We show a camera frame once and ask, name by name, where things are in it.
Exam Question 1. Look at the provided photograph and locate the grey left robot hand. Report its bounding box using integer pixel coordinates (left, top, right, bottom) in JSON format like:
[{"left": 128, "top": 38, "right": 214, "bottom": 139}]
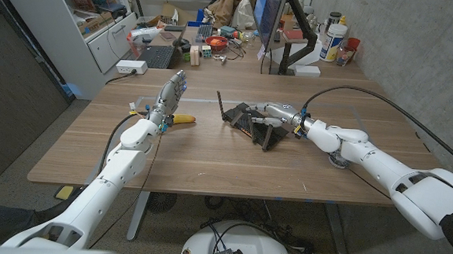
[{"left": 145, "top": 67, "right": 189, "bottom": 135}]

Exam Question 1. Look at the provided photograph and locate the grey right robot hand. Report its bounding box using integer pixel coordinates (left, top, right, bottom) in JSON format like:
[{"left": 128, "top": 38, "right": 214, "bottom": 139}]
[{"left": 244, "top": 100, "right": 311, "bottom": 137}]

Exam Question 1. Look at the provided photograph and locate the yellow toy banana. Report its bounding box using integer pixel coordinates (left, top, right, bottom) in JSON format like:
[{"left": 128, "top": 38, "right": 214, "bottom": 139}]
[{"left": 171, "top": 112, "right": 197, "bottom": 127}]

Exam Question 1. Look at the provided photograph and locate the black router with antennas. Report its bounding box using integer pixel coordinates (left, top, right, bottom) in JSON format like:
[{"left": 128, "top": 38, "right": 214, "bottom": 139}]
[{"left": 212, "top": 90, "right": 292, "bottom": 153}]

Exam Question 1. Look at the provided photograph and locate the black laptop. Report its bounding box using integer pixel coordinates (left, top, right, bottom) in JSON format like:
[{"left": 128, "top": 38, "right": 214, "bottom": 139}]
[{"left": 135, "top": 18, "right": 189, "bottom": 71}]

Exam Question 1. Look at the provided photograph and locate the small white box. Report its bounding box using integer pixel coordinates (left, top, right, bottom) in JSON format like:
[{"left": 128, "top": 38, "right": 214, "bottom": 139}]
[{"left": 293, "top": 64, "right": 322, "bottom": 79}]

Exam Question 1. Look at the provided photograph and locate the white power strip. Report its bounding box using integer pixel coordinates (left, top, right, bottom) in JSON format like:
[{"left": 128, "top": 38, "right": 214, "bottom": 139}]
[{"left": 115, "top": 59, "right": 149, "bottom": 75}]

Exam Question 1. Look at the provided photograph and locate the red bowl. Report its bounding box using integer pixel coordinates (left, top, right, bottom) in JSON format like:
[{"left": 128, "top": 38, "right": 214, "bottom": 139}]
[{"left": 204, "top": 35, "right": 230, "bottom": 52}]

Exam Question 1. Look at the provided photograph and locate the grey keyboard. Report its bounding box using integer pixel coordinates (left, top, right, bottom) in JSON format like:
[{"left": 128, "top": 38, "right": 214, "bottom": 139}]
[{"left": 195, "top": 22, "right": 214, "bottom": 44}]

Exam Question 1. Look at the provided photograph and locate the white wipes canister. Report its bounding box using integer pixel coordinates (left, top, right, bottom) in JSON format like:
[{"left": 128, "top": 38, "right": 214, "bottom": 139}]
[{"left": 319, "top": 22, "right": 348, "bottom": 64}]

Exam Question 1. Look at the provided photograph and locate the red plastic cup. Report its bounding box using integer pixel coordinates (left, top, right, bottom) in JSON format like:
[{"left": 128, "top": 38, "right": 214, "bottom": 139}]
[{"left": 343, "top": 37, "right": 362, "bottom": 64}]

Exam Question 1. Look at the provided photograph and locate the computer monitor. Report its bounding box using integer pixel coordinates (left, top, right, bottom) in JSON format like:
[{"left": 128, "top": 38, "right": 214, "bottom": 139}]
[{"left": 250, "top": 0, "right": 289, "bottom": 53}]

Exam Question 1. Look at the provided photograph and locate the cardboard box with print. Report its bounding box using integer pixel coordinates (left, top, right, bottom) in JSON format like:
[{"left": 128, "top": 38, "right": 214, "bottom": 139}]
[{"left": 76, "top": 9, "right": 116, "bottom": 38}]

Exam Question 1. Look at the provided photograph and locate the black round fan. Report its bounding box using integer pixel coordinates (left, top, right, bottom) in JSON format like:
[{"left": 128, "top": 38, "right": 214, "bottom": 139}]
[{"left": 146, "top": 192, "right": 179, "bottom": 215}]

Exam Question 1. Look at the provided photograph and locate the white plastic bag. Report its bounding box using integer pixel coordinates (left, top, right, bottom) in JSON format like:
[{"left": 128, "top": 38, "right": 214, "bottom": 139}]
[{"left": 230, "top": 0, "right": 259, "bottom": 31}]

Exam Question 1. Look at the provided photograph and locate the white shelf cabinet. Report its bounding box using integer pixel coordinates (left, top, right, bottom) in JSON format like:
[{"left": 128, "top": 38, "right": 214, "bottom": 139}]
[{"left": 0, "top": 0, "right": 141, "bottom": 102}]

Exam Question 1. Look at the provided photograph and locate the grey table leg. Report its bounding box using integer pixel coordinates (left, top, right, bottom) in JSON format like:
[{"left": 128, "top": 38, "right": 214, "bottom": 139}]
[
  {"left": 126, "top": 190, "right": 152, "bottom": 243},
  {"left": 320, "top": 202, "right": 351, "bottom": 254}
]

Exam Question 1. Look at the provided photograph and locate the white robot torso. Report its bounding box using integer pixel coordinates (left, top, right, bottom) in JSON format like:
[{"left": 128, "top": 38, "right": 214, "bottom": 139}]
[{"left": 179, "top": 217, "right": 296, "bottom": 254}]

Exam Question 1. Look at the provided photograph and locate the yellow sponge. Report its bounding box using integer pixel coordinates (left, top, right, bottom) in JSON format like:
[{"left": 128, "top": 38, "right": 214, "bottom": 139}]
[{"left": 54, "top": 184, "right": 75, "bottom": 201}]

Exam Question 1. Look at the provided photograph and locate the dark trousered person leg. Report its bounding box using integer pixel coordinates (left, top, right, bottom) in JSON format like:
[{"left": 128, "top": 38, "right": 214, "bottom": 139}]
[{"left": 0, "top": 191, "right": 85, "bottom": 252}]

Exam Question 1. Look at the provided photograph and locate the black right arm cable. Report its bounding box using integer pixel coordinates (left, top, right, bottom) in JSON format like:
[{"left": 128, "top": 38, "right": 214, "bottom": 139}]
[{"left": 296, "top": 82, "right": 453, "bottom": 177}]

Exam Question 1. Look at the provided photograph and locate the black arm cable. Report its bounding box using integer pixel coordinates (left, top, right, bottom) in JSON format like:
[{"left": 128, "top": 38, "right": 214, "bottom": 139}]
[
  {"left": 87, "top": 109, "right": 165, "bottom": 253},
  {"left": 296, "top": 82, "right": 453, "bottom": 177}
]

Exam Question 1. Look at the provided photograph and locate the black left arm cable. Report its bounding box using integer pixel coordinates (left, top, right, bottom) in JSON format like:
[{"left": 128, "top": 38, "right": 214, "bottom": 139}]
[{"left": 87, "top": 109, "right": 165, "bottom": 253}]

